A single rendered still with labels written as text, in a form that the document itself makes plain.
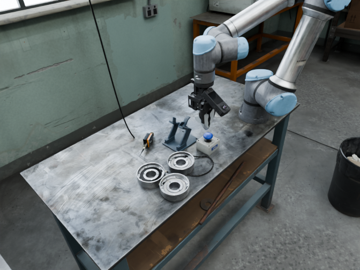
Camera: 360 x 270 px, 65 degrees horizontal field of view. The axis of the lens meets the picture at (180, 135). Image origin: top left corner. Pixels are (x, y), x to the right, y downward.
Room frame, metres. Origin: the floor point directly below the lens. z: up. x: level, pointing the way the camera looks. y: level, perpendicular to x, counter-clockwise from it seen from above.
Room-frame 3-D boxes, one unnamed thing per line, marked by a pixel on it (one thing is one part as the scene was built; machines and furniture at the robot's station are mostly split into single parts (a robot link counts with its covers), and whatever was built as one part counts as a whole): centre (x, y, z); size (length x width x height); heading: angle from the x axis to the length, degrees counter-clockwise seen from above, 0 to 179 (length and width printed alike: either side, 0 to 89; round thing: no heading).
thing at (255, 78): (1.15, -0.37, 0.97); 0.13 x 0.12 x 0.14; 16
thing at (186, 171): (0.81, 0.00, 0.82); 0.10 x 0.10 x 0.04
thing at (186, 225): (1.04, 0.01, 0.40); 1.17 x 0.59 x 0.80; 134
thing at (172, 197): (0.69, 0.03, 0.82); 0.10 x 0.10 x 0.04
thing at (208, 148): (0.93, -0.12, 0.82); 0.08 x 0.07 x 0.05; 134
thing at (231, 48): (0.98, -0.19, 1.20); 0.11 x 0.11 x 0.08; 16
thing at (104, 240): (1.04, 0.01, 0.79); 1.20 x 0.60 x 0.02; 134
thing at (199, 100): (0.94, -0.09, 1.05); 0.09 x 0.08 x 0.12; 44
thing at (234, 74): (3.44, -0.93, 0.39); 1.50 x 0.62 x 0.78; 134
